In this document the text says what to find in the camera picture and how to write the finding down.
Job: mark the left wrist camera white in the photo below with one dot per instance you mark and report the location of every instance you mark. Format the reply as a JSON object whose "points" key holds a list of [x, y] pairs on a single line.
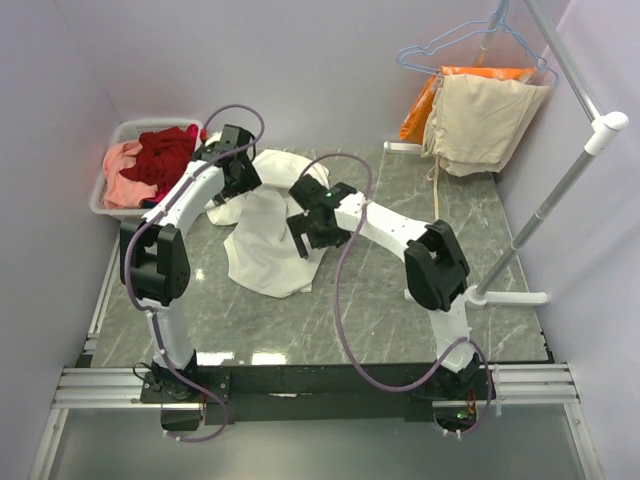
{"points": [[212, 139]]}

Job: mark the white floral print t-shirt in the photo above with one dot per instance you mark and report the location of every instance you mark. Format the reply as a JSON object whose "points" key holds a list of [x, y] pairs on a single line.
{"points": [[262, 256]]}

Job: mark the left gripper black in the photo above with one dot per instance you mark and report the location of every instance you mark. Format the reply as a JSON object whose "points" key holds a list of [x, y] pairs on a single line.
{"points": [[249, 182]]}

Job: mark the aluminium black mounting rail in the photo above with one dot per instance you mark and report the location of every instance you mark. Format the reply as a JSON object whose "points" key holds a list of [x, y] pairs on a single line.
{"points": [[252, 393]]}

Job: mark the white plastic laundry basket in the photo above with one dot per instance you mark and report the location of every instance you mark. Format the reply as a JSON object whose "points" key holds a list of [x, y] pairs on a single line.
{"points": [[129, 131]]}

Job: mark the dark red garment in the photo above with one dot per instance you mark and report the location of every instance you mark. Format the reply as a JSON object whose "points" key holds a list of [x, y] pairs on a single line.
{"points": [[134, 173]]}

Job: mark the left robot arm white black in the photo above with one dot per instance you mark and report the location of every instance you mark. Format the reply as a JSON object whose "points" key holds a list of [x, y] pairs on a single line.
{"points": [[154, 264]]}

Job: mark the beige hanging garment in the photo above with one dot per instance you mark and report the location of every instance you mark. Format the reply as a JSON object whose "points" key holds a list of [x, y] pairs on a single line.
{"points": [[476, 123]]}

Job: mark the blue wire hanger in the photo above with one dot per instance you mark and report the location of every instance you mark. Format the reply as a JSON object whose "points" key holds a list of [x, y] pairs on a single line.
{"points": [[485, 29], [541, 65]]}

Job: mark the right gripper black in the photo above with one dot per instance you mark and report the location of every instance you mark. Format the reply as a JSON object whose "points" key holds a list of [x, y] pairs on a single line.
{"points": [[296, 226]]}

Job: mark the silver white clothes rack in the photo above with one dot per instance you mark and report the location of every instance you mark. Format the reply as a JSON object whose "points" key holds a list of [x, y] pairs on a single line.
{"points": [[586, 254]]}

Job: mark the orange hanging garment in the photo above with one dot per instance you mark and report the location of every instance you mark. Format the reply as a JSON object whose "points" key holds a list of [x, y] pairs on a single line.
{"points": [[412, 128]]}

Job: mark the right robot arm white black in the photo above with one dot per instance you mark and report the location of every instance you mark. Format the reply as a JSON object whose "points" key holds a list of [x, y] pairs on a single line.
{"points": [[436, 268]]}

